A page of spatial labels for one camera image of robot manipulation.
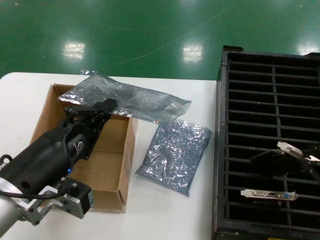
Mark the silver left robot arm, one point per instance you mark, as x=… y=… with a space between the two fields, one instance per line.
x=7 y=215

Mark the graphics card silver bracket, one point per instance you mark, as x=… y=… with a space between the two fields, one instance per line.
x=290 y=148
x=262 y=194

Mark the black slotted container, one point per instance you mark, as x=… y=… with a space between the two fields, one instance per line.
x=221 y=112

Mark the crumpled bluish antistatic bag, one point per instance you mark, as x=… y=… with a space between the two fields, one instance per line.
x=175 y=155

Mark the silver left camera bracket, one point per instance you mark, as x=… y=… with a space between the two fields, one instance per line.
x=72 y=205

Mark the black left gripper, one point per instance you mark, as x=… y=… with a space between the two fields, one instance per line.
x=50 y=155

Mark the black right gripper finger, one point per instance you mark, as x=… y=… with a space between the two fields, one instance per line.
x=315 y=173

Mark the silver antistatic bag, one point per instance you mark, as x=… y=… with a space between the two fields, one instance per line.
x=140 y=100

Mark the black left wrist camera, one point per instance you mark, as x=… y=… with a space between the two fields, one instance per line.
x=77 y=186

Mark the brown cardboard box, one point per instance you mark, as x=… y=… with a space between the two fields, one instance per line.
x=105 y=170

